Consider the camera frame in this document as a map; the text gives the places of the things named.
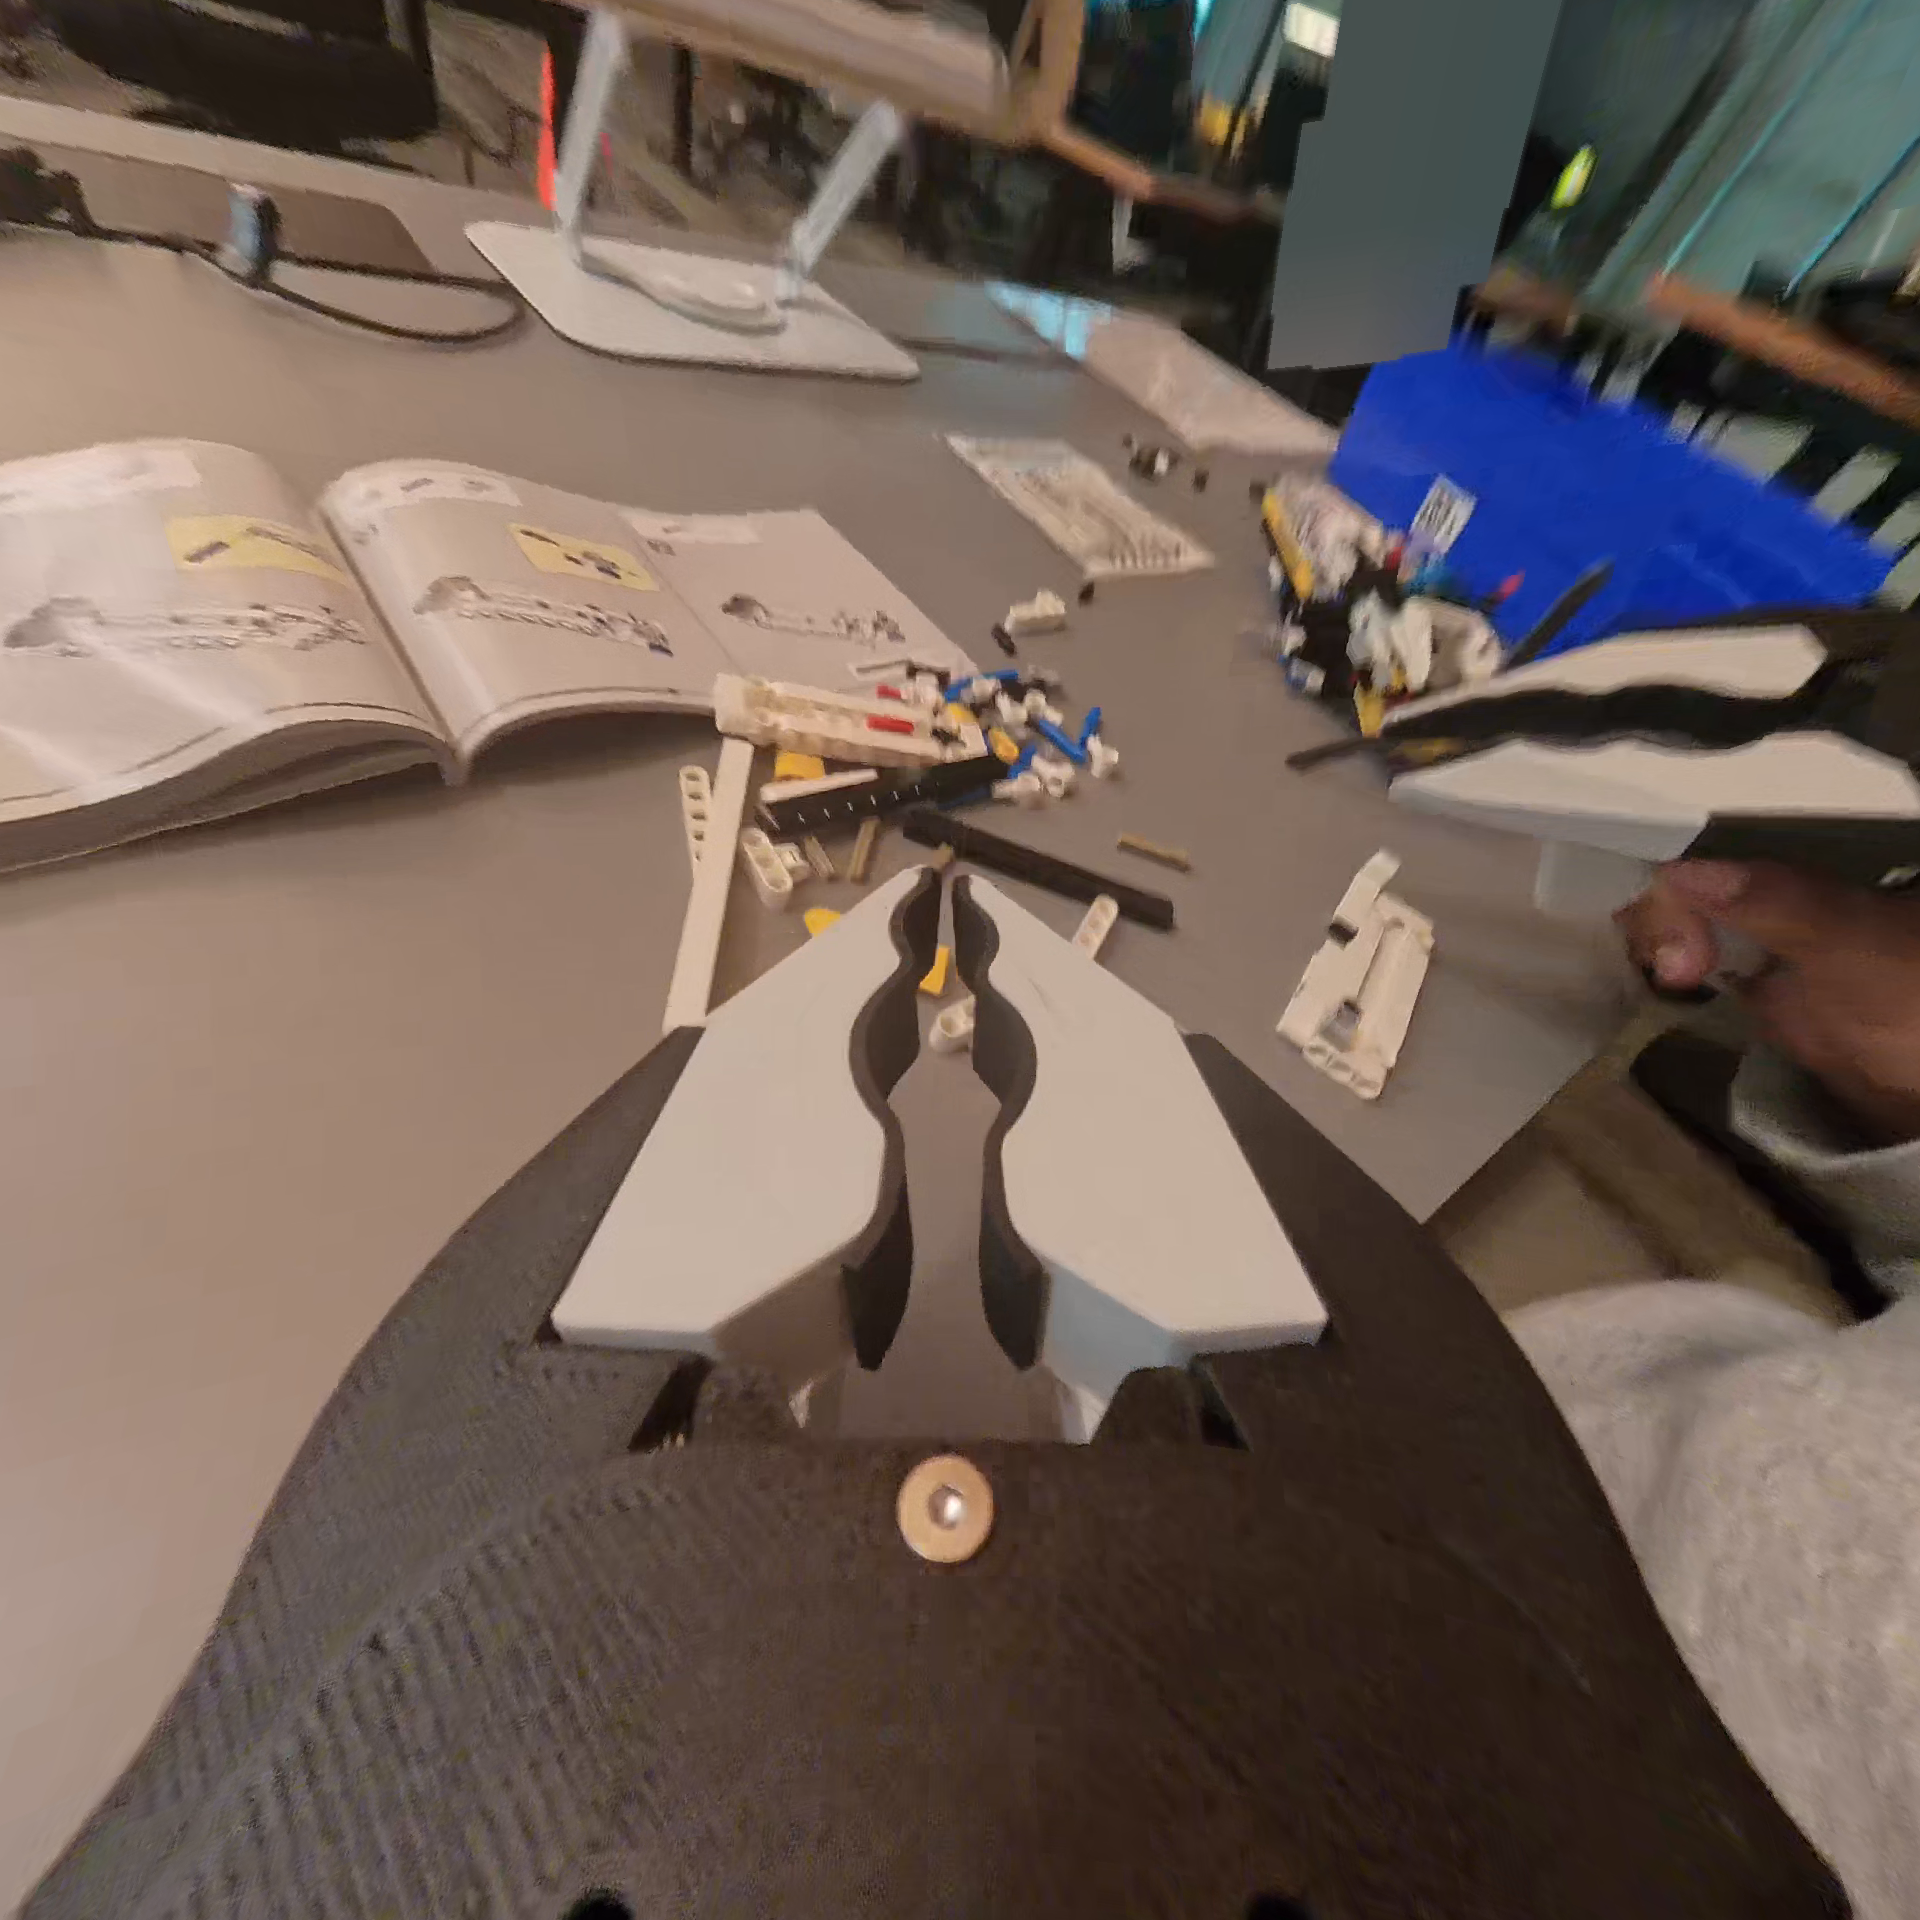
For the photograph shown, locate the black and white sticker sheet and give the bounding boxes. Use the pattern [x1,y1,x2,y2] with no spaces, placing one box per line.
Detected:
[944,432,1213,579]

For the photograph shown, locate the yellow lego panel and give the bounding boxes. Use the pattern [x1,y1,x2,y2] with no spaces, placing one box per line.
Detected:
[803,902,956,996]

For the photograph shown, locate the person's right hand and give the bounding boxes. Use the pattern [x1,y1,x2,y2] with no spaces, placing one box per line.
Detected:
[1620,856,1920,1149]

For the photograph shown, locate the black lego beam with holes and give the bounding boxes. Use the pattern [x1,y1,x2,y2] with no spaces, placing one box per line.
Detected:
[754,757,1009,838]

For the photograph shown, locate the white lego frame, red pins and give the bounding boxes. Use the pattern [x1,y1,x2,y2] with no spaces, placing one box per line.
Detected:
[715,671,992,768]

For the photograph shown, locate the person's right forearm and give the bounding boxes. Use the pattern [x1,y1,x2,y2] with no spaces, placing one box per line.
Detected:
[1727,1036,1920,1321]

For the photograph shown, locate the pile of small lego pieces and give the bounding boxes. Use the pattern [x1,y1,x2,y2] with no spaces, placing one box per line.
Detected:
[871,661,1124,811]

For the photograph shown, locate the black cable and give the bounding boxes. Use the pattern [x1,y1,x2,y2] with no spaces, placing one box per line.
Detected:
[0,211,528,348]

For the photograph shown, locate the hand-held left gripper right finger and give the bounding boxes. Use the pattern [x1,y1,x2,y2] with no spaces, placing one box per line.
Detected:
[949,872,1331,1447]

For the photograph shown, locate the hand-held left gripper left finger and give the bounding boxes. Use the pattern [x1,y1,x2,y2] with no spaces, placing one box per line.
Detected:
[551,867,943,1424]

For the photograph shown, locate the white lego panel assembly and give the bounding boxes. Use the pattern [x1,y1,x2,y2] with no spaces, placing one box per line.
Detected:
[1275,847,1439,1101]

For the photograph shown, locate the blue plastic bin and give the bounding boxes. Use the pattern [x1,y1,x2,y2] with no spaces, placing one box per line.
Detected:
[1329,335,1907,662]

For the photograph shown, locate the partly built lego plane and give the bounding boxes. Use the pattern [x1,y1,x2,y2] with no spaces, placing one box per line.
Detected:
[1260,480,1615,774]

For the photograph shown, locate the white monitor stand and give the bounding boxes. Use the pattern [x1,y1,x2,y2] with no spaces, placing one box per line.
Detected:
[465,7,922,380]

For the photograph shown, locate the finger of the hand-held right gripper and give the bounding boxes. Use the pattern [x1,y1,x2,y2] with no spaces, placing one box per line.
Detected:
[1380,713,1920,920]
[1372,617,1841,750]

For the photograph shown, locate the plain black lego beam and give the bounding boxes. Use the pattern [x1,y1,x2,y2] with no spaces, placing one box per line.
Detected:
[901,808,1177,933]

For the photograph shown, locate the long white lego panel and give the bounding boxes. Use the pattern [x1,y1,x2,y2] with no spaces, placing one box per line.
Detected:
[664,735,756,1032]

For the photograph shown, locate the lego instruction booklet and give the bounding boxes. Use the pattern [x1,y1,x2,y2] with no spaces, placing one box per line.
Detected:
[0,438,977,875]

